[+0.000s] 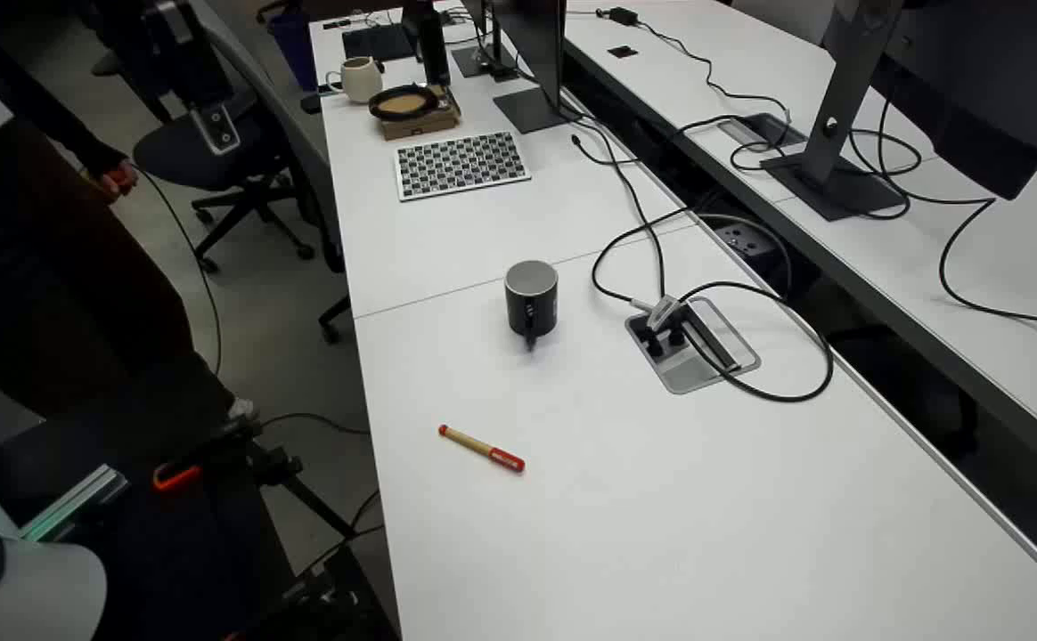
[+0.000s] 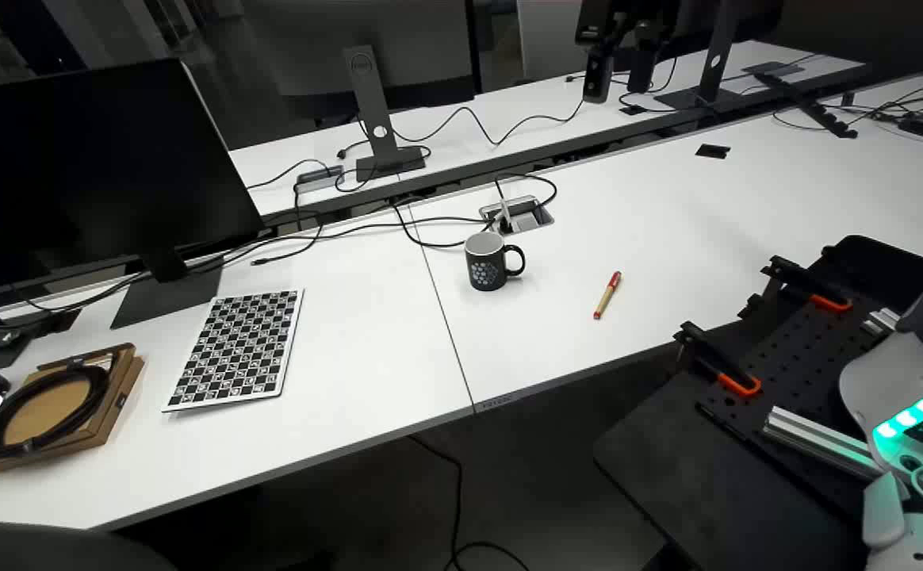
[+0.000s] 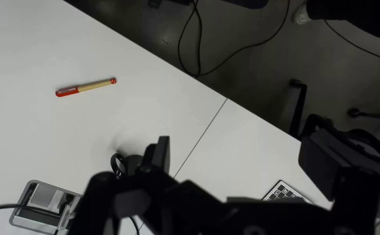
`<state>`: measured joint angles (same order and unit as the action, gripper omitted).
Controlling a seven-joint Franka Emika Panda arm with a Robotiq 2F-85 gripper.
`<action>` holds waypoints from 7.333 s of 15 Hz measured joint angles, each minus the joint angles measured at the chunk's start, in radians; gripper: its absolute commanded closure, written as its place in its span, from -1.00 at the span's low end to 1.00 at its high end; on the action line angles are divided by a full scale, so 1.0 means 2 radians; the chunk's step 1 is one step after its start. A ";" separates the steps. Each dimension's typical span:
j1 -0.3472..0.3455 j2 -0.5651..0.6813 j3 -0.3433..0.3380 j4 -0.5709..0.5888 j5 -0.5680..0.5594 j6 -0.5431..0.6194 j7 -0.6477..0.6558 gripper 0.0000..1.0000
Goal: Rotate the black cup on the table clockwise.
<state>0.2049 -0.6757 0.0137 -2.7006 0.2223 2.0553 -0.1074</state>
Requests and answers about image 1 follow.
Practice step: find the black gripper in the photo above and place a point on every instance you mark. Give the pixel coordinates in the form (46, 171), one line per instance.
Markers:
(183, 48)

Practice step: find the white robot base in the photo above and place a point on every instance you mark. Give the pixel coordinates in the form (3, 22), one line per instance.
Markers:
(29, 592)

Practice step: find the operator hand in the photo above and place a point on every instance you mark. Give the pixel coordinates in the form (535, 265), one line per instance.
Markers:
(117, 179)

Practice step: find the black office chair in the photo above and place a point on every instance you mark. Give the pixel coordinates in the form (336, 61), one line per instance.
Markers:
(202, 162)

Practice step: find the grey office chair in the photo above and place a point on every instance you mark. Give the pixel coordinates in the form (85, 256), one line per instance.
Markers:
(273, 107)

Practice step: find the white mug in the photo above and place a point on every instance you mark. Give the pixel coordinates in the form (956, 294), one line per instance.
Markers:
(360, 81)

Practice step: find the black flat pad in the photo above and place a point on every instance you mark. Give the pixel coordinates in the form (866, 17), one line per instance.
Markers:
(375, 40)

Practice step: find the person in dark clothing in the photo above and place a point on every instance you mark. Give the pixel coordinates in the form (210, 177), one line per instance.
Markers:
(17, 262)

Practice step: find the black white checkerboard sheet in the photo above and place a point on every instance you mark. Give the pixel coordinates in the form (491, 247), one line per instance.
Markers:
(462, 165)

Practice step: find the black monitor stand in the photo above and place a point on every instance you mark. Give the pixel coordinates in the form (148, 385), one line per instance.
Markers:
(496, 56)

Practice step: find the black computer monitor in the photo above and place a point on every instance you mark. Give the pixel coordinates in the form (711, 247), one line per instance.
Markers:
(993, 95)
(535, 48)

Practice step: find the black tripod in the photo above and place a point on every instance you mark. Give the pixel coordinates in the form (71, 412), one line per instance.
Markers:
(291, 477)

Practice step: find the small black flat device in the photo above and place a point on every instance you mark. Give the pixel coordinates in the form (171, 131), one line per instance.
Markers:
(622, 52)

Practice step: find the aluminium profile bar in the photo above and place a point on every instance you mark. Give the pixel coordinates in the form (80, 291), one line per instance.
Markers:
(71, 503)

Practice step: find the black power adapter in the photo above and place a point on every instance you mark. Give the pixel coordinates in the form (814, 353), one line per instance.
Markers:
(623, 17)

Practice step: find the red and tan marker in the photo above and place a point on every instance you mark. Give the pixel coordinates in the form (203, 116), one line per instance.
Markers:
(481, 447)

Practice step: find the black mounting plate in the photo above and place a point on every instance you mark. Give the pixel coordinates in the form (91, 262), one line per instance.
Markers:
(171, 557)

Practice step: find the black equipment on floor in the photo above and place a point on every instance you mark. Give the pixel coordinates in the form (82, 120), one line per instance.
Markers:
(326, 601)

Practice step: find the black power strip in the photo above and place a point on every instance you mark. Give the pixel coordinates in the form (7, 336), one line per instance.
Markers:
(752, 245)

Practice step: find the silver monitor stand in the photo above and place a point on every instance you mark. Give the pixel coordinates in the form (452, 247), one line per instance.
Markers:
(830, 131)

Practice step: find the dark monitor base plate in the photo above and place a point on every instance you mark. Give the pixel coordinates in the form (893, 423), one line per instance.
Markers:
(532, 113)

